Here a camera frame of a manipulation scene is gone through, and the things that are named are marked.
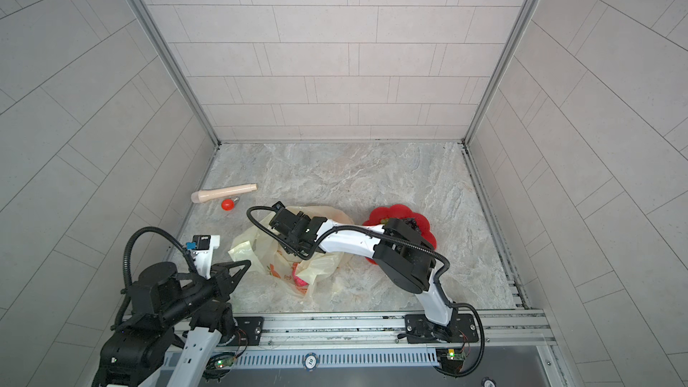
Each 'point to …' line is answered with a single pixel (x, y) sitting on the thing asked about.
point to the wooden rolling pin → (206, 194)
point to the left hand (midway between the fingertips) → (255, 263)
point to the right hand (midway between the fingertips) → (292, 233)
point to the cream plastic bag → (290, 273)
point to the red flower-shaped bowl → (400, 211)
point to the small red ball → (227, 204)
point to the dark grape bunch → (412, 222)
